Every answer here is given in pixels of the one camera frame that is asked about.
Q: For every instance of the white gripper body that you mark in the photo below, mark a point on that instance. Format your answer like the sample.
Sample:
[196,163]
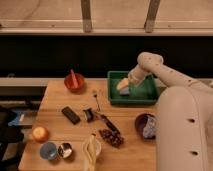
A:
[137,75]

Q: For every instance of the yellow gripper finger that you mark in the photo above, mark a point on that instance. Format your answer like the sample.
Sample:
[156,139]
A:
[122,84]

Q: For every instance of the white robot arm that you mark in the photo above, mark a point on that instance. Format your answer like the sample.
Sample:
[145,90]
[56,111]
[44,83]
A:
[183,111]

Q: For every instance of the green plastic tray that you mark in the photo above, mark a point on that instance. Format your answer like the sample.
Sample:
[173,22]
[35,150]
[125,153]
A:
[144,94]

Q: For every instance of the metal fork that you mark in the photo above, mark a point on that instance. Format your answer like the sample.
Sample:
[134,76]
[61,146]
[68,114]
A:
[96,98]

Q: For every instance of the purple bowl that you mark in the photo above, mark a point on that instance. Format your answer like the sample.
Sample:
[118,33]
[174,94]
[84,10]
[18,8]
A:
[140,123]

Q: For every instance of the small black clip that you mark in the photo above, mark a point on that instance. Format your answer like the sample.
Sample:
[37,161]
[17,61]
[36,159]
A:
[89,115]

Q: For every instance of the red utensil in bowl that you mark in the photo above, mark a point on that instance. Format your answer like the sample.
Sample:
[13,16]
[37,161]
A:
[75,82]

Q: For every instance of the crumpled blue cloth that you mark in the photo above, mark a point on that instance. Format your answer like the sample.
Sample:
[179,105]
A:
[149,130]

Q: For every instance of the red bowl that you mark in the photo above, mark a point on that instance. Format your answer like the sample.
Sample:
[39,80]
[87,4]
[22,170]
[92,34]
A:
[69,82]

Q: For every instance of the dark red grape bunch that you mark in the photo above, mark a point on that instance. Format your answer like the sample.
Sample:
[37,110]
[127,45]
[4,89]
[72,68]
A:
[111,137]

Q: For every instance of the black rectangular block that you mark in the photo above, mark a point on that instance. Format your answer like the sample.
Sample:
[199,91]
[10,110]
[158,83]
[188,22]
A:
[71,115]

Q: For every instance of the peeled banana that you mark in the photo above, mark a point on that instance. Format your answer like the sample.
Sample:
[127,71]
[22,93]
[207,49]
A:
[91,150]

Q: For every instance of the small metal cup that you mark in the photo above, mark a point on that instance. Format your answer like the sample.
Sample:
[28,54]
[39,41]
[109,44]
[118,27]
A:
[65,150]

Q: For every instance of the red apple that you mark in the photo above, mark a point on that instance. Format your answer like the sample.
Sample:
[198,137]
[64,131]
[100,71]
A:
[40,134]

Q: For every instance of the blue cup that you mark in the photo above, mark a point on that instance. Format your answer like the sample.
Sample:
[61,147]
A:
[48,151]

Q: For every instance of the black handled knife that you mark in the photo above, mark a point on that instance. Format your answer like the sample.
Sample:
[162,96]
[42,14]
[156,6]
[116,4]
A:
[108,123]

